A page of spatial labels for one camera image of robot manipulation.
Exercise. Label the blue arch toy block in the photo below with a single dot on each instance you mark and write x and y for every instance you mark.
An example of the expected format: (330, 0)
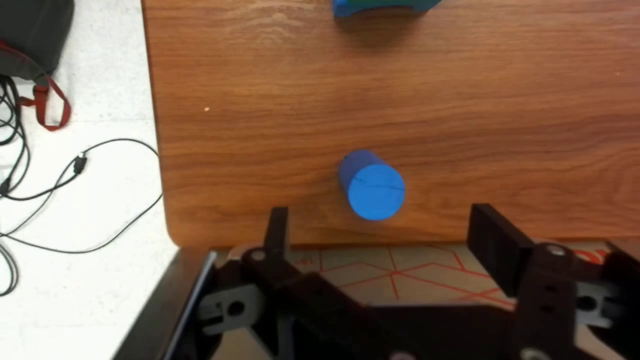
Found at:
(343, 7)

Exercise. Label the blue plastic cylinder rod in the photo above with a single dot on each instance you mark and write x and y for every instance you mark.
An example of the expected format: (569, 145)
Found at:
(373, 190)

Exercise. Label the brown cardboard box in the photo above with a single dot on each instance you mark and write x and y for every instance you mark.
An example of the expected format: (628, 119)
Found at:
(412, 276)

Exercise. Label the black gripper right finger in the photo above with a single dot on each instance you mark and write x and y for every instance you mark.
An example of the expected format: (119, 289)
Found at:
(500, 247)

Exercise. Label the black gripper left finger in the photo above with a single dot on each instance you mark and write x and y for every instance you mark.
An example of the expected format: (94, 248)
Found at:
(276, 232)

